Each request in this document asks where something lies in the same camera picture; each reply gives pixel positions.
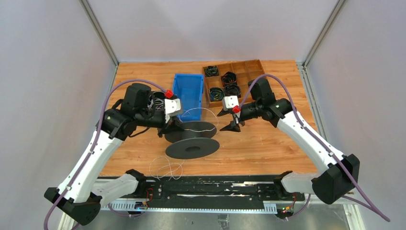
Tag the rolled tie orange pattern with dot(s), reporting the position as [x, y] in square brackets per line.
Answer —
[228, 78]

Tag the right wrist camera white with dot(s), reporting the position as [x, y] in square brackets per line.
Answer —
[229, 102]

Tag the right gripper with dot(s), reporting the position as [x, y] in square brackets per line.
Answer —
[232, 127]

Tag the dark grey cable spool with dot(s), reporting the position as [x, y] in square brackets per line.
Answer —
[195, 141]

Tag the rolled tie dark floral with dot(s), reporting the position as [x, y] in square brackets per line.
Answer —
[232, 90]

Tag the blue plastic bin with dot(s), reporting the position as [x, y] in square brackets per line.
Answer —
[189, 88]

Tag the black plastic bin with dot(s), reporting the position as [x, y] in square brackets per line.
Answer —
[156, 101]

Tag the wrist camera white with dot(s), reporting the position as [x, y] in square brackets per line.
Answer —
[229, 102]
[172, 107]

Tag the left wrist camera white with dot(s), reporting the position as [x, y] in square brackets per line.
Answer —
[172, 107]

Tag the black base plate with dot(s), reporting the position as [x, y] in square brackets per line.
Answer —
[235, 192]

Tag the wooden compartment tray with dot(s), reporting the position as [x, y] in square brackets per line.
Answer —
[246, 72]

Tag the rolled tie green pattern back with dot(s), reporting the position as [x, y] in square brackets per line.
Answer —
[211, 71]

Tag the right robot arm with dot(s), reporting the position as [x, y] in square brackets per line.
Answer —
[336, 172]

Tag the rolled tie yellow green front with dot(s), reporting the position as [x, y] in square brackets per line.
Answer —
[216, 94]

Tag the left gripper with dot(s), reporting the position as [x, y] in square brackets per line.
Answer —
[173, 126]

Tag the aluminium frame rail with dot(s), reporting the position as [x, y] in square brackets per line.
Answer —
[133, 204]

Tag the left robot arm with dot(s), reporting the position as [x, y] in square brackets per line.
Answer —
[78, 196]

